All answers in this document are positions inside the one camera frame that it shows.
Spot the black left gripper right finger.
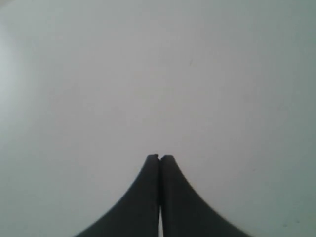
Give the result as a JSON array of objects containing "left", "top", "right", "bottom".
[{"left": 160, "top": 155, "right": 249, "bottom": 237}]

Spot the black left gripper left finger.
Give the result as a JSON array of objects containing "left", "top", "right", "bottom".
[{"left": 77, "top": 154, "right": 160, "bottom": 237}]

